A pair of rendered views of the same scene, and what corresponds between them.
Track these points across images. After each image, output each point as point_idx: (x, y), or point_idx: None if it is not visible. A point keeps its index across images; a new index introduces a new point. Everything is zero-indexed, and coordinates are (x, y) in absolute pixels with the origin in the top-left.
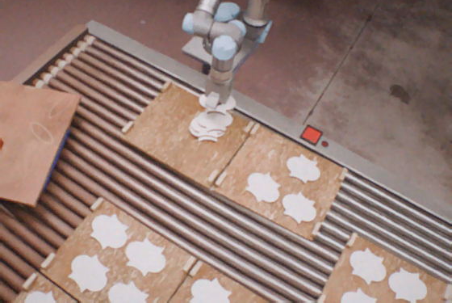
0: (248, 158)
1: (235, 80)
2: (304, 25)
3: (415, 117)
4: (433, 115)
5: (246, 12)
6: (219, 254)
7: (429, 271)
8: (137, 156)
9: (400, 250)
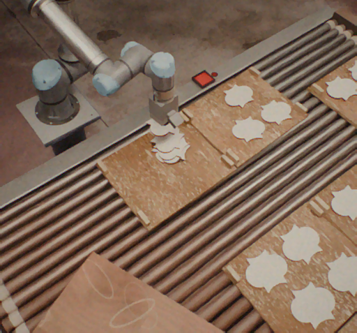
0: (213, 130)
1: (21, 152)
2: None
3: (137, 37)
4: (140, 24)
5: (65, 54)
6: (303, 184)
7: (351, 56)
8: (178, 220)
9: (330, 65)
